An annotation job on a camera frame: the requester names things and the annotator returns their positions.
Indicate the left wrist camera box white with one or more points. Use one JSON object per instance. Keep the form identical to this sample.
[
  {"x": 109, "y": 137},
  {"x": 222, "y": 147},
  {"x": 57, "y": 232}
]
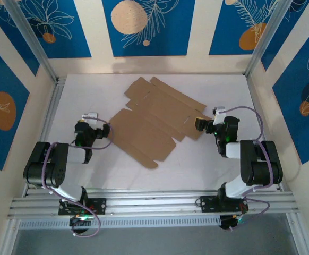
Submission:
[{"x": 90, "y": 118}]

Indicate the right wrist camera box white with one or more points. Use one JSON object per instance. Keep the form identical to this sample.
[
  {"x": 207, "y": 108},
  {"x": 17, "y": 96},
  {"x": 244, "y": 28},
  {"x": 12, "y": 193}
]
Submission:
[{"x": 218, "y": 117}]

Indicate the aluminium side rail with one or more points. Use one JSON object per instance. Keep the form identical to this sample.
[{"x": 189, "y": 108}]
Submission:
[
  {"x": 54, "y": 106},
  {"x": 259, "y": 111}
]

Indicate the aluminium frame post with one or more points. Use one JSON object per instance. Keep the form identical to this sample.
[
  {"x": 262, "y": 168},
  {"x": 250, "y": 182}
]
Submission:
[
  {"x": 37, "y": 47},
  {"x": 264, "y": 40}
]

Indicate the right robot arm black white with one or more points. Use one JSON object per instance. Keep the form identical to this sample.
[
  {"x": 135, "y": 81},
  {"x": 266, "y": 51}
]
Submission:
[{"x": 260, "y": 164}]

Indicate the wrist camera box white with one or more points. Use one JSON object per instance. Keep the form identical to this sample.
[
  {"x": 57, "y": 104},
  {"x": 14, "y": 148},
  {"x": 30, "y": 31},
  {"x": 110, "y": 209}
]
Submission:
[
  {"x": 90, "y": 118},
  {"x": 218, "y": 117}
]

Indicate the brown cardboard paper box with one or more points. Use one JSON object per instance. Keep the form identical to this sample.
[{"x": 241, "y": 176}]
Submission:
[{"x": 149, "y": 127}]

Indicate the aluminium frame rail beam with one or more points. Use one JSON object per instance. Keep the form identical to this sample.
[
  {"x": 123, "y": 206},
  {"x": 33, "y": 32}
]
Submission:
[{"x": 154, "y": 204}]

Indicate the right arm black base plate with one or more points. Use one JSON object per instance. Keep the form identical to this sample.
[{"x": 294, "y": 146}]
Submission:
[{"x": 209, "y": 203}]

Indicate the black controller board with light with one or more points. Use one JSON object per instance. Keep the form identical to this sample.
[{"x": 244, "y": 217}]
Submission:
[
  {"x": 226, "y": 223},
  {"x": 77, "y": 223}
]

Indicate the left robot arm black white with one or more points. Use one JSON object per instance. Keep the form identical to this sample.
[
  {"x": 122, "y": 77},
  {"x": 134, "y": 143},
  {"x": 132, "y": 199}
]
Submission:
[{"x": 51, "y": 164}]

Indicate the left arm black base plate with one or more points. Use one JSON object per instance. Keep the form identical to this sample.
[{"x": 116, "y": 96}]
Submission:
[{"x": 98, "y": 205}]

